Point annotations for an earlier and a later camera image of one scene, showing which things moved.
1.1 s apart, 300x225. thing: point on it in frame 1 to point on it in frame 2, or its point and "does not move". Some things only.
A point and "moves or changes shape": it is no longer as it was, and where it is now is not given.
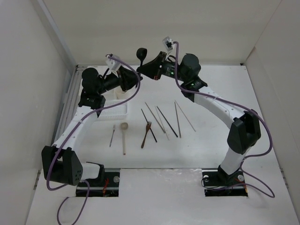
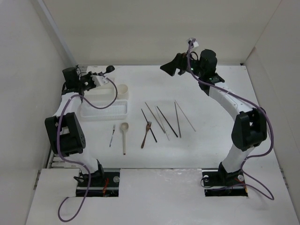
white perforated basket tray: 117,111 does not move
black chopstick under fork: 150,129 does not move
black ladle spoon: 141,53 moves or changes shape
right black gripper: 152,69 to 178,62
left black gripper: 126,78 to 88,76
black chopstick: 168,123 does not move
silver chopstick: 186,117 does not move
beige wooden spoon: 124,126 does not move
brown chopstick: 175,106 does not move
